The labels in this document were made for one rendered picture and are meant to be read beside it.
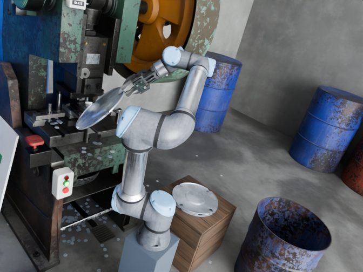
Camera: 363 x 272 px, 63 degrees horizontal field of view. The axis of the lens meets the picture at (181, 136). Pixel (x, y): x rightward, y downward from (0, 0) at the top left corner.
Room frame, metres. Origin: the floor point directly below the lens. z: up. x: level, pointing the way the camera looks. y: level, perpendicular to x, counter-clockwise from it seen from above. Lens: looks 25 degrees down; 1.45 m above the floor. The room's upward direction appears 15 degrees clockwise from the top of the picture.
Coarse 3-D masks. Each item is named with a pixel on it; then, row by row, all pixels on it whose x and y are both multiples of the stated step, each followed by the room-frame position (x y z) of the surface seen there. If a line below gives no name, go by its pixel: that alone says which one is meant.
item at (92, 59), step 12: (96, 36) 1.44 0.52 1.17; (84, 48) 1.37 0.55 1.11; (96, 48) 1.42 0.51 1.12; (84, 60) 1.38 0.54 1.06; (96, 60) 1.43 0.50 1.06; (84, 72) 1.37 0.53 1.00; (96, 72) 1.44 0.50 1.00; (72, 84) 1.38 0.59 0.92; (84, 84) 1.36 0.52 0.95; (96, 84) 1.41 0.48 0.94
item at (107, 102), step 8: (104, 96) 1.41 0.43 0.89; (112, 96) 1.35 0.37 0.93; (120, 96) 1.28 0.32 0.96; (96, 104) 1.37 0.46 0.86; (104, 104) 1.29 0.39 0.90; (112, 104) 1.25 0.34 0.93; (88, 112) 1.33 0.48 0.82; (96, 112) 1.25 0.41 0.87; (104, 112) 1.21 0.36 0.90; (80, 120) 1.29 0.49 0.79; (88, 120) 1.23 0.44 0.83; (96, 120) 1.18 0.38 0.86; (80, 128) 1.17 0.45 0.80
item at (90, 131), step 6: (78, 114) 1.36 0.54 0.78; (102, 120) 1.36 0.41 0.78; (108, 120) 1.38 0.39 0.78; (96, 126) 1.28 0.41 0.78; (102, 126) 1.30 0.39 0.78; (108, 126) 1.32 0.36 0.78; (114, 126) 1.33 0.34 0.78; (84, 132) 1.33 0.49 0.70; (90, 132) 1.33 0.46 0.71; (96, 132) 1.24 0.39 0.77; (102, 132) 1.25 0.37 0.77; (84, 138) 1.33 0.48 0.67; (90, 138) 1.33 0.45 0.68; (96, 138) 1.37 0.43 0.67
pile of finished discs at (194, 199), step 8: (184, 184) 1.61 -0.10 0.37; (192, 184) 1.64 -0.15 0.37; (176, 192) 1.50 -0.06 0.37; (184, 192) 1.52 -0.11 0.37; (192, 192) 1.54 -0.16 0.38; (200, 192) 1.57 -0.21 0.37; (208, 192) 1.60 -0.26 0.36; (176, 200) 1.42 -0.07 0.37; (184, 200) 1.45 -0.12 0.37; (192, 200) 1.46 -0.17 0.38; (200, 200) 1.48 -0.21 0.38; (208, 200) 1.51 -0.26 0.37; (216, 200) 1.53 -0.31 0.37; (184, 208) 1.37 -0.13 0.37; (192, 208) 1.39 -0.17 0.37; (200, 208) 1.41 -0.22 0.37; (208, 208) 1.43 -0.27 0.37; (216, 208) 1.44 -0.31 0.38
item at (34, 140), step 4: (28, 136) 1.07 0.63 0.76; (32, 136) 1.08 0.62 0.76; (36, 136) 1.09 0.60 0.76; (28, 140) 1.04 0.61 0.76; (32, 140) 1.05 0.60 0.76; (36, 140) 1.05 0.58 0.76; (40, 140) 1.06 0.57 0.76; (32, 144) 1.03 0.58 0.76; (36, 144) 1.04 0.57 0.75; (40, 144) 1.05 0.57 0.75
